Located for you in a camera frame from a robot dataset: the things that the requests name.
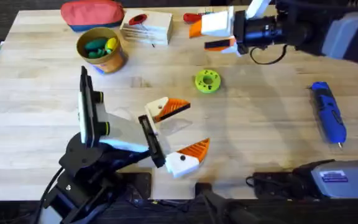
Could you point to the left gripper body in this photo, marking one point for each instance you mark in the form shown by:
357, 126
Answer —
123, 130

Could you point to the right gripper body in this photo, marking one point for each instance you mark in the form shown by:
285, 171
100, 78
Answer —
259, 31

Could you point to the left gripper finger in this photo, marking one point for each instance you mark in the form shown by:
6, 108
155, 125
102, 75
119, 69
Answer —
166, 107
182, 165

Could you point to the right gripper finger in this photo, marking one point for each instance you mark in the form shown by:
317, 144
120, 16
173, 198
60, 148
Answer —
219, 44
216, 24

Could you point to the blue electric screwdriver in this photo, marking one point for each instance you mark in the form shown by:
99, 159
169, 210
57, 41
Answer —
326, 109

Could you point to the green disc with holes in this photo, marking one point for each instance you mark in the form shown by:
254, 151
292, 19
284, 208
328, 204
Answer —
201, 85

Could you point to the pale wooden box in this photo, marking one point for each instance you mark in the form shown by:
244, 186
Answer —
157, 25

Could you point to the yellow tub with toys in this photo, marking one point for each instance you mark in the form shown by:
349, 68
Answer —
110, 63

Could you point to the red and blue pouch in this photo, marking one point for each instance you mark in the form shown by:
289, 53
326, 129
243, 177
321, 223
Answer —
89, 12

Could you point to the black stand post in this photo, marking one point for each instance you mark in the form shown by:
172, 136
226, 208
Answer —
216, 202

